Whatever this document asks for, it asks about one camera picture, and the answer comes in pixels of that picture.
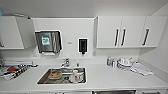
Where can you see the chrome faucet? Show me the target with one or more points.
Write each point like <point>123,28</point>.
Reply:
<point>65,63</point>

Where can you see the stainless steel sink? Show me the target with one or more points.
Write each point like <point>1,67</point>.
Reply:
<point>41,80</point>

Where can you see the brown bowl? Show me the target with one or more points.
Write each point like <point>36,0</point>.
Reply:
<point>55,75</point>

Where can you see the small clear bottle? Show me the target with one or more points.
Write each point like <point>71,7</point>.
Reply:
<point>114,63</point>

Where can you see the black soap dispenser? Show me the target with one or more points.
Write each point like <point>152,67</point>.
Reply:
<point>83,46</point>

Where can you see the dish drying rack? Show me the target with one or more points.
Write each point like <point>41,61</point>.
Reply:
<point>16,70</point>

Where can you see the steel paper towel dispenser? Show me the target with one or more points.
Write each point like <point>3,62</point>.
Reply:
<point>47,42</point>

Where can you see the white cup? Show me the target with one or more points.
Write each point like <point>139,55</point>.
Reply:
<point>77,76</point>

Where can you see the small sink soap pump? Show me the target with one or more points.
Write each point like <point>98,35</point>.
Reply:
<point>77,63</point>

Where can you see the white wall outlet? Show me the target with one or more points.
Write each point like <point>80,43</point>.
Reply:
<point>94,52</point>

